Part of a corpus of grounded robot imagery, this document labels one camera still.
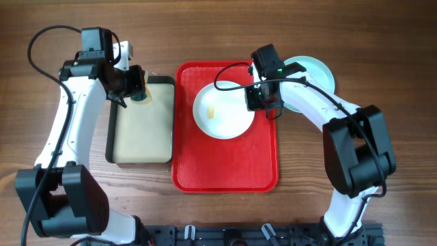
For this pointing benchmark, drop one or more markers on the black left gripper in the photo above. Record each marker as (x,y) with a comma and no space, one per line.
(137,80)

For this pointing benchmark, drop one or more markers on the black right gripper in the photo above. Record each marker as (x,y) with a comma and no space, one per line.
(255,100)

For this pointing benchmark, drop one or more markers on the green and yellow sponge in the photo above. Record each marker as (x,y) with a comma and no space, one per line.
(144,97)

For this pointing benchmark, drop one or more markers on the white round plate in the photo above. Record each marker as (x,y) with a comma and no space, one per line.
(220,110)

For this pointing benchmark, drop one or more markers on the light blue round plate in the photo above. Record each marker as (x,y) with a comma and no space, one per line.
(317,70)

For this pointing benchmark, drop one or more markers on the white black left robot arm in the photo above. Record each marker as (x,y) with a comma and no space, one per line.
(60,196)

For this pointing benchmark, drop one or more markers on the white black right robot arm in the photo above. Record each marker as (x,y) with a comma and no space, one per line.
(358,154)

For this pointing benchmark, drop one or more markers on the black tray of soapy water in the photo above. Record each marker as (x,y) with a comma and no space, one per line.
(142,133)

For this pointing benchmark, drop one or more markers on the red plastic tray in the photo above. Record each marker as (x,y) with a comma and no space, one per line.
(203,164)

